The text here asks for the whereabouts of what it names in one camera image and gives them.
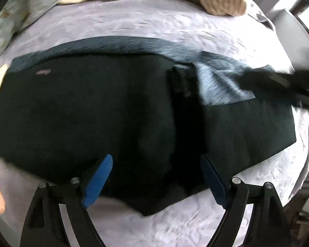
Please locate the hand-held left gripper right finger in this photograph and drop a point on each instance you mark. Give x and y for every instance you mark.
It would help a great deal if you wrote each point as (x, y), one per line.
(215, 182)

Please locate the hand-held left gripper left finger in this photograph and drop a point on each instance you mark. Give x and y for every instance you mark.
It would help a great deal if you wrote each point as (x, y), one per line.
(97, 180)

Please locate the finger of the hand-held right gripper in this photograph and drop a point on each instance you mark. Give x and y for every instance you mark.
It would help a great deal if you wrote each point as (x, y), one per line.
(262, 82)

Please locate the black pants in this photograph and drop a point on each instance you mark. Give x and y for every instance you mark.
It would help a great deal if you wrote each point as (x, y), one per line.
(105, 123)

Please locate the grey-blue leaf print cloth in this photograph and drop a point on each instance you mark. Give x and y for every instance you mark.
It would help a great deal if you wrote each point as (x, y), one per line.
(216, 82)

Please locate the grey headboard panel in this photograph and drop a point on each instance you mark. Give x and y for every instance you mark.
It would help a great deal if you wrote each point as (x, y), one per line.
(291, 36)

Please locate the white leaf print sheet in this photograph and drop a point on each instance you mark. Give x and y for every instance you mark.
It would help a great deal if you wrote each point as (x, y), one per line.
(260, 15)

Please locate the window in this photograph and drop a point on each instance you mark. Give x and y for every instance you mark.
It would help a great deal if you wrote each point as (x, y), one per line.
(307, 12)

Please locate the pale blue floral quilt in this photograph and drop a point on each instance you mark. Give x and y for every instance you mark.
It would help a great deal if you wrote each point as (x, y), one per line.
(20, 10)

